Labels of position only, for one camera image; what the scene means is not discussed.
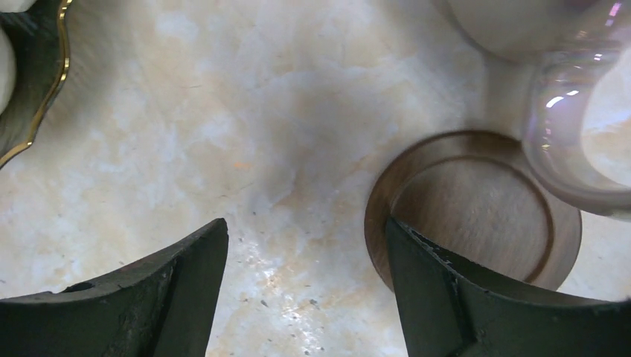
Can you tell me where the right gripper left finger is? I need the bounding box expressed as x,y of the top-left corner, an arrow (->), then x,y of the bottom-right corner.
1,219 -> 228,356

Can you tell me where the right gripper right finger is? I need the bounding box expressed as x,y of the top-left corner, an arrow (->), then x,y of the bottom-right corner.
385,219 -> 630,356

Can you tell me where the dark brown round coaster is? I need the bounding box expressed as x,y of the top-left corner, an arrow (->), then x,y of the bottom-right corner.
364,130 -> 582,290

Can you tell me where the pink mug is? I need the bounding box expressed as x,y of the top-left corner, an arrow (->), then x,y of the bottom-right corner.
447,1 -> 630,220

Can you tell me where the three-tier dark cake stand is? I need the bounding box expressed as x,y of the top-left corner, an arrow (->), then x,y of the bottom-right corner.
1,0 -> 72,166

